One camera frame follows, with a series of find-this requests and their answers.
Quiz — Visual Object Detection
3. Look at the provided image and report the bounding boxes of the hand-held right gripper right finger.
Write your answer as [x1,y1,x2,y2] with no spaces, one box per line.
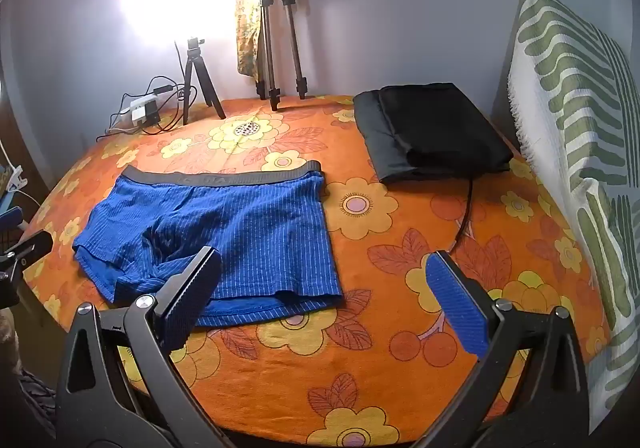
[410,250,592,448]

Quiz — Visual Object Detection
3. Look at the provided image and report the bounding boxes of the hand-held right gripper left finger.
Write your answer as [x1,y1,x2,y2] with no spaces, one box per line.
[55,245,236,448]

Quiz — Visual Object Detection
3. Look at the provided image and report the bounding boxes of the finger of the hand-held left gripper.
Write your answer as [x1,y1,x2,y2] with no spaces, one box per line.
[0,206,24,232]
[0,229,54,279]

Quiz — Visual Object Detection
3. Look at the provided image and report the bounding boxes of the blue striped boxer pants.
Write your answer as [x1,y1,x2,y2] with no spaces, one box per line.
[72,165,345,330]

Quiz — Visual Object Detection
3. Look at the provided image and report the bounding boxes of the orange floral bedsheet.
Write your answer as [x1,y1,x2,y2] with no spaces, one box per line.
[22,94,613,448]

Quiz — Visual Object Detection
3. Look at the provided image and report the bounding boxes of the white power strip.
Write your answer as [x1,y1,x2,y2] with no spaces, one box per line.
[129,97,162,125]

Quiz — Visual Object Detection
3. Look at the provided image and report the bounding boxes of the stack of folded dark clothes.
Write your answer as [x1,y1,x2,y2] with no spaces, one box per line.
[353,83,515,184]

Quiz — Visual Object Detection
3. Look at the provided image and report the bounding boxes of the small black tripod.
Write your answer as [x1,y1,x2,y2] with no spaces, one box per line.
[175,38,227,126]

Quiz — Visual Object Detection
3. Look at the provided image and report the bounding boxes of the green white patterned pillow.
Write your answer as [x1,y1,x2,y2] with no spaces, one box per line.
[507,0,640,434]

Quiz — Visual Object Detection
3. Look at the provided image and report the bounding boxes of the tall metal tripod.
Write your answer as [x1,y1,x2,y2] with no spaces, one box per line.
[254,0,308,111]

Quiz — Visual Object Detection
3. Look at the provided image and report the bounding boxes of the yellow floral hanging cloth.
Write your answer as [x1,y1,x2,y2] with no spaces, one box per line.
[235,0,263,79]

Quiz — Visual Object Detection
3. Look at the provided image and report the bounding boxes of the white charger cable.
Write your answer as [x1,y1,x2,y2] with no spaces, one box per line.
[0,135,41,209]

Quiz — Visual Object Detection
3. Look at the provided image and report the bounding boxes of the black drawstring cord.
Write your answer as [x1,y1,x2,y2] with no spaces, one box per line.
[450,175,478,256]

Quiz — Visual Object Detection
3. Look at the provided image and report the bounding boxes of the tangled black cables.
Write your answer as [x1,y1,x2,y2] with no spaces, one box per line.
[95,75,188,144]

